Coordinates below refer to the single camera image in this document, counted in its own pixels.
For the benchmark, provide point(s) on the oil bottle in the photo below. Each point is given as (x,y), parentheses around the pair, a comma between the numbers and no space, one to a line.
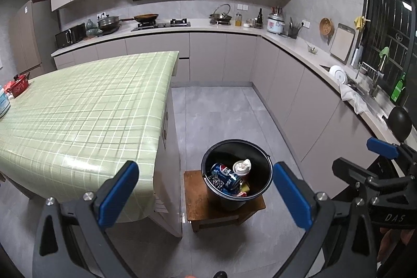
(238,20)

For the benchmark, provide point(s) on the induction cooker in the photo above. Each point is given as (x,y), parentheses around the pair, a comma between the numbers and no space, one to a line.
(107,32)

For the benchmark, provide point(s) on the grey pot with lid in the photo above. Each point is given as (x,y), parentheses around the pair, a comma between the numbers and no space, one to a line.
(109,22)

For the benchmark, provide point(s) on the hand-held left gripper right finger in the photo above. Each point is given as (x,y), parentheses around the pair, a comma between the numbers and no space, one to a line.
(291,196)

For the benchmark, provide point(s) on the white rice cooker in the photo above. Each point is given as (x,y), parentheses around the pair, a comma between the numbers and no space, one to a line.
(276,24)

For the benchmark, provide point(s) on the yellow hanging cloth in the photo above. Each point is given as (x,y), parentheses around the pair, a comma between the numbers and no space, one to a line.
(359,23)

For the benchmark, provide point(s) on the white plate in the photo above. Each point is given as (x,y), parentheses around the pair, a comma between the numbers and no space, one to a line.
(337,74)

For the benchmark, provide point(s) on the green hanging cloth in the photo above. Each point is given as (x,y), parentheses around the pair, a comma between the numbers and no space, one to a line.
(384,52)

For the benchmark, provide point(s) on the window with dark grille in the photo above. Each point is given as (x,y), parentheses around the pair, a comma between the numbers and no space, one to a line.
(387,11)

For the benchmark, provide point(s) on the dark glass bottle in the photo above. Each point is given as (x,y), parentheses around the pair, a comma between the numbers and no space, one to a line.
(260,19)

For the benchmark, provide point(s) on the steel wool scrubber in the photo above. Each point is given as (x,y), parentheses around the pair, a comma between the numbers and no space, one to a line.
(213,182)

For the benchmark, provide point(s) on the yellow and red can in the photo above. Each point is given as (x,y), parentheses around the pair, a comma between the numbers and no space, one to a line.
(241,169)

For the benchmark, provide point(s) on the black toaster oven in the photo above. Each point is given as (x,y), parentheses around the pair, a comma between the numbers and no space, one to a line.
(70,35)

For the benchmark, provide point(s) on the kitchen counter with cabinets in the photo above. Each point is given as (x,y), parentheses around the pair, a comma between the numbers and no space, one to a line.
(211,56)

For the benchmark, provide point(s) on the table with green plaid tablecloth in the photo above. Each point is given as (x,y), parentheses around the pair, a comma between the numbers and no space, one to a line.
(81,102)

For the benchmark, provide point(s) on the white and blue jar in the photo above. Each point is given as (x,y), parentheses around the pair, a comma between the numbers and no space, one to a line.
(3,102)

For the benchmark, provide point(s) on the blue soda can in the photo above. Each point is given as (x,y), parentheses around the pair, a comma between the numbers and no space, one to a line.
(224,178)

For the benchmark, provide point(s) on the black gas stove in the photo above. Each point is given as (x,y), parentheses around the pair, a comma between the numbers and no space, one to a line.
(161,25)

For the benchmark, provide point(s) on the person's right hand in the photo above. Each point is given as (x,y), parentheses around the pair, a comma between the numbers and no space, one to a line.
(386,242)

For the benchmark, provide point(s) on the white dishcloth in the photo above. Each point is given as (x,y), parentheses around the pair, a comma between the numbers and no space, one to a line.
(353,99)

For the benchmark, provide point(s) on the wooden stool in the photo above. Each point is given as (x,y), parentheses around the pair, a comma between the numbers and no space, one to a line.
(195,199)

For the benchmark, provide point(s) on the beige refrigerator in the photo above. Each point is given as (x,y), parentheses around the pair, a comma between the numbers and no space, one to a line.
(29,37)

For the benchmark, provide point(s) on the red pot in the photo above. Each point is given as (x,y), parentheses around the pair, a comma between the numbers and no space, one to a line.
(19,86)

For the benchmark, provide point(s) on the cutting board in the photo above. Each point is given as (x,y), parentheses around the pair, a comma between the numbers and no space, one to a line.
(342,42)

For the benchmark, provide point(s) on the metal faucet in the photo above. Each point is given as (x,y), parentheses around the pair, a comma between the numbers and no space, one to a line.
(376,82)

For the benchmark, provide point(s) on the bamboo strainer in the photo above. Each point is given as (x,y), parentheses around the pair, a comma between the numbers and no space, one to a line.
(325,27)

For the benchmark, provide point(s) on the wall outlet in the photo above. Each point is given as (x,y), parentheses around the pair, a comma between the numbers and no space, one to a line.
(305,24)
(102,15)
(242,7)

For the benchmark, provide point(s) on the black utensil holder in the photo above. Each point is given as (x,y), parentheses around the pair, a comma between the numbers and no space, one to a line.
(293,32)

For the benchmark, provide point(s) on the green ceramic bowl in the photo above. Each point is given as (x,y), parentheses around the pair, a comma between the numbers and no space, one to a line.
(93,32)

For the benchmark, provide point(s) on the black bucket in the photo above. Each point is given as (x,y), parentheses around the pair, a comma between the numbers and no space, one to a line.
(221,199)

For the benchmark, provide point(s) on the green ceramic teapot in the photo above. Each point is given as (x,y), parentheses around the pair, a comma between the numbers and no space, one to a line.
(90,24)

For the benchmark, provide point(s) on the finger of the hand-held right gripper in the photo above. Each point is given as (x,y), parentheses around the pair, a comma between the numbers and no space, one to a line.
(382,147)
(353,172)

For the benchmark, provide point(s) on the metal kettle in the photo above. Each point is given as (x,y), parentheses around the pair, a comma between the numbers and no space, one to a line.
(221,17)

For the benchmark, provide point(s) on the green bottle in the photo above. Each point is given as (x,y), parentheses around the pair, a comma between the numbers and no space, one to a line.
(399,89)

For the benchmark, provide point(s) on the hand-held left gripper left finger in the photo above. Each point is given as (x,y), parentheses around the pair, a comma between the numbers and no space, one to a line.
(119,193)

